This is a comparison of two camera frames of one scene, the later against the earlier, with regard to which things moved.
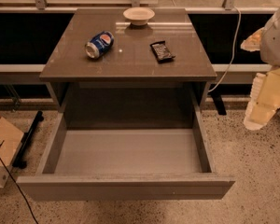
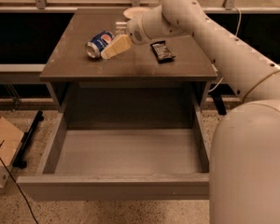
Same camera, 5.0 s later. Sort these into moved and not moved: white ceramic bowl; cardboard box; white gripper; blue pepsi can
Moved: white gripper
Not moved: blue pepsi can; white ceramic bowl; cardboard box
